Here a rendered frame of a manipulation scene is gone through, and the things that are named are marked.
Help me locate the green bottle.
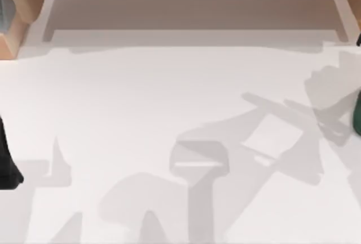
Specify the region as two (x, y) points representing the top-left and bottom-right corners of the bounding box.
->
(350, 88), (361, 137)

